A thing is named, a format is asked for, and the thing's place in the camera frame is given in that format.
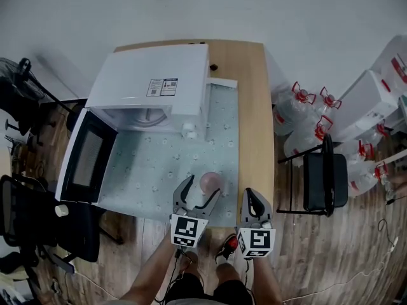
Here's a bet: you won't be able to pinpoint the person's left leg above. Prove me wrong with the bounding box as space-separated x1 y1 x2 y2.
180 250 200 276

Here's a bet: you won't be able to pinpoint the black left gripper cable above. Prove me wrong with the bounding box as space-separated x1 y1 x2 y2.
165 248 187 300

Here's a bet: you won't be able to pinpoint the red and black shoe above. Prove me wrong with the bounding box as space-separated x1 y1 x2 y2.
214 233 240 265

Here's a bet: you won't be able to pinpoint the white cardboard box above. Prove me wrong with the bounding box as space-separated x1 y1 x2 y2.
333 69 401 140

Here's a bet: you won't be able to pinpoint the pile of clear water jugs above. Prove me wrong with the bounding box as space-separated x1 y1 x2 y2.
272 81 391 198

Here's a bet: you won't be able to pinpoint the pale patterned table mat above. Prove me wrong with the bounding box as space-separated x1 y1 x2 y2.
97 77 240 229

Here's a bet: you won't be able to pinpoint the person's right forearm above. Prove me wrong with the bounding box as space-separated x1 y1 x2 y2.
251 257 284 305

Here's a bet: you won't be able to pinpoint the black standing fan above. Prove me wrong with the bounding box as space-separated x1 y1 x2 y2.
0 57 84 133

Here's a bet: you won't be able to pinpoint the person's leg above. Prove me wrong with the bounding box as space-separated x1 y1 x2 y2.
216 262 242 283
180 250 200 276
389 172 407 194

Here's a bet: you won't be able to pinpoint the person's black shorts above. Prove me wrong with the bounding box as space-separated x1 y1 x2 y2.
165 271 254 305

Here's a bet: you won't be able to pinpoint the thin white floor cable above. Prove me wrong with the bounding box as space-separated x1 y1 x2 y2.
282 236 401 303

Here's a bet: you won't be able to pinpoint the large black office chair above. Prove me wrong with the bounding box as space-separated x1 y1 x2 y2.
0 174 124 275

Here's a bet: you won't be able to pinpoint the person's right leg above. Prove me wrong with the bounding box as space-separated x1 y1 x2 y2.
216 262 242 283

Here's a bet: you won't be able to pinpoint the white microwave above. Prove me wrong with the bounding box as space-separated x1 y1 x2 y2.
54 43 211 207

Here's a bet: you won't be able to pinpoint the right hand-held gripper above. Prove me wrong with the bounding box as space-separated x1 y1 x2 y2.
237 187 277 261

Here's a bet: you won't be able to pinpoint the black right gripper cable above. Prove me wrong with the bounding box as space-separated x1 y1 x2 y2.
244 258 256 300

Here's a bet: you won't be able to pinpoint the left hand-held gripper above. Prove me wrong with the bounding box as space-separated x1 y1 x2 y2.
169 174 221 249

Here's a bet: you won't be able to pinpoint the black folding chair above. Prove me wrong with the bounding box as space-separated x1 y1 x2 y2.
276 133 349 219

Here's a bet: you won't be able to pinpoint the white box with red label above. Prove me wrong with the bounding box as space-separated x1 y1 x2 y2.
371 34 407 86

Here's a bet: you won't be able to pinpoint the person's left forearm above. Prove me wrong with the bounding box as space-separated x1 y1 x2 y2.
117 233 179 305

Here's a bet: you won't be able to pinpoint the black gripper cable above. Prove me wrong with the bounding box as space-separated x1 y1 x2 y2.
165 248 187 300
244 258 256 300

